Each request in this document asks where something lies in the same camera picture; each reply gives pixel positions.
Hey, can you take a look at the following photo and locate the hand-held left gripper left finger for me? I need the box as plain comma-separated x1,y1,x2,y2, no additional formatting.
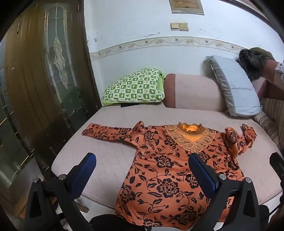
24,152,97,231

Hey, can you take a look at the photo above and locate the grey pillow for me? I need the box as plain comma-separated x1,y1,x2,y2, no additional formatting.
205,55,263,117

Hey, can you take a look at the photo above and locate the small striped sofa cushion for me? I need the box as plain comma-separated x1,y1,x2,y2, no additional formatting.
253,112,279,147

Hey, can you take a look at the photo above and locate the wall electrical panel box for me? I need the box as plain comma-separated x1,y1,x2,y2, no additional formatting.
169,0,204,15

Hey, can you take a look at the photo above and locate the wall light switch plate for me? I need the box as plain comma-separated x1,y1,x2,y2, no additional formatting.
170,22,189,31

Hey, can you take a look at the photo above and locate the wooden door with glass panel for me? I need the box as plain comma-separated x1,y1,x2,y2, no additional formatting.
0,0,102,200

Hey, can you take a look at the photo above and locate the green checkered pillow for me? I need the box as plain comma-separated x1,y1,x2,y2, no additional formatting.
102,68,166,105

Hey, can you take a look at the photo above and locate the orange floral blouse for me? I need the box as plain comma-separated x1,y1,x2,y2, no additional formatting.
82,121,258,227

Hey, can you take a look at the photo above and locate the white patterned cloth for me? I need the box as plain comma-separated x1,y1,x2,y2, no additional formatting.
275,62,284,79

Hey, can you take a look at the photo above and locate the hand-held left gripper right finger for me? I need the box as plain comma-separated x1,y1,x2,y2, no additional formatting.
188,153,261,231

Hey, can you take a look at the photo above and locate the pink sofa armrest bolster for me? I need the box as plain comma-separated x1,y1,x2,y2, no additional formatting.
163,73,229,111

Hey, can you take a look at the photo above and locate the large striped sofa backrest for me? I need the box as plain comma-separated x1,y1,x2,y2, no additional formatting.
260,98,284,154

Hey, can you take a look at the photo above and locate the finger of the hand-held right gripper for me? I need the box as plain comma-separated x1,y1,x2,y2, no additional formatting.
269,152,284,179

